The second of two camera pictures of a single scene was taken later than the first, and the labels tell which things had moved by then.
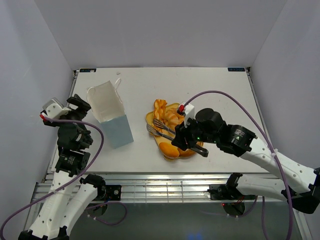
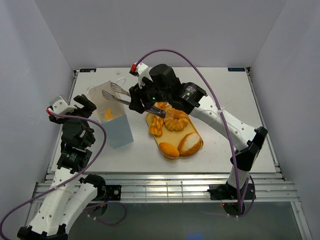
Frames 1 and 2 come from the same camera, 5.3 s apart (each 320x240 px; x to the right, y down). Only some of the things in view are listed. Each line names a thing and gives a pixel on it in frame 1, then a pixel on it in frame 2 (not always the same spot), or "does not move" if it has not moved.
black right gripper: [182, 133] -> [137, 96]
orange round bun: [168, 150] does not move
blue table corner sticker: [87, 70] does not move
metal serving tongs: [151, 130] -> [116, 88]
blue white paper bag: [107, 104] does not move
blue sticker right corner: [236, 69] does not move
